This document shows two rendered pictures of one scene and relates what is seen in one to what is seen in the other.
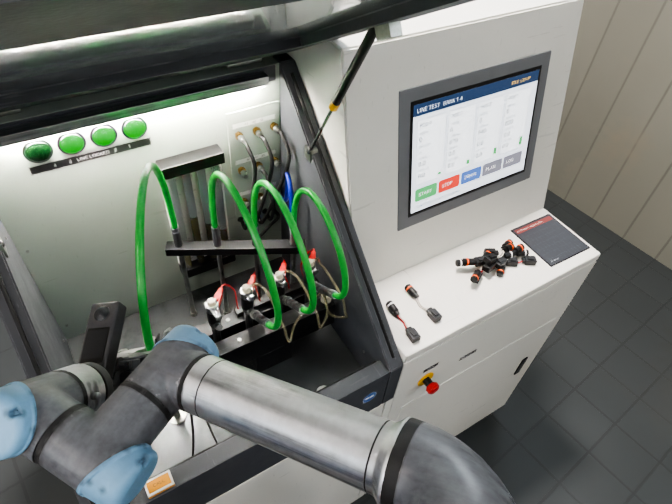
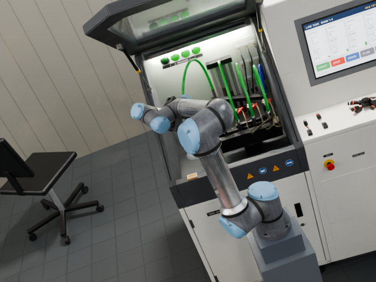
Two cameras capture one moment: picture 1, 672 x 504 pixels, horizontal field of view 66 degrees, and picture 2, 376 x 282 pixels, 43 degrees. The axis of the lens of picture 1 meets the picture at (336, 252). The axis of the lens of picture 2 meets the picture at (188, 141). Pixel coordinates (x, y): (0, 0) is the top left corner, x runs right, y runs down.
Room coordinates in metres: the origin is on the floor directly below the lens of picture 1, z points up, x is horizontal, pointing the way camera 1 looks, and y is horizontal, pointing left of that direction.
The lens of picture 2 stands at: (-1.03, -1.07, 2.39)
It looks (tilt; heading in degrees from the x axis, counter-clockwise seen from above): 32 degrees down; 44
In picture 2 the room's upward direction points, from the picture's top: 22 degrees counter-clockwise
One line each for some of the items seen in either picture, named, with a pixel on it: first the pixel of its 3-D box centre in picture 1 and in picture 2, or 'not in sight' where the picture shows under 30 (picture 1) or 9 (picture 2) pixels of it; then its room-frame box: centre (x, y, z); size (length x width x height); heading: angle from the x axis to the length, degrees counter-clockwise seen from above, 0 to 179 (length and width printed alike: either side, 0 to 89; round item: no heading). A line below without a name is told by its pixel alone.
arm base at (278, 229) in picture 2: not in sight; (271, 219); (0.16, -0.22, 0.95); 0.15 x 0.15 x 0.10
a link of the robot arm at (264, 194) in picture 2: not in sight; (263, 200); (0.16, -0.22, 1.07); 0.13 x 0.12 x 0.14; 157
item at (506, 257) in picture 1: (497, 259); (372, 100); (0.97, -0.43, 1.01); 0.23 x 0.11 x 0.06; 126
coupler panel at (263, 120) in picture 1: (258, 166); (250, 63); (1.01, 0.21, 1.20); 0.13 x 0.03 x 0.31; 126
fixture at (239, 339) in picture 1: (265, 334); (250, 138); (0.73, 0.15, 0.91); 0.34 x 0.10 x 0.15; 126
